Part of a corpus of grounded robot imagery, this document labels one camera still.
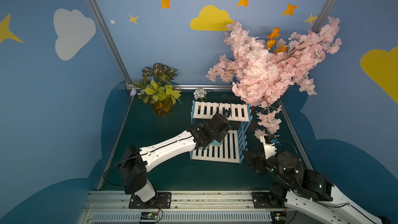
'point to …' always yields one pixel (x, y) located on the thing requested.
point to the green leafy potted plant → (156, 88)
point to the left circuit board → (148, 215)
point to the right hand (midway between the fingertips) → (252, 146)
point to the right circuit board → (279, 217)
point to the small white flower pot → (200, 95)
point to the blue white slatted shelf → (233, 150)
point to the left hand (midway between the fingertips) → (221, 124)
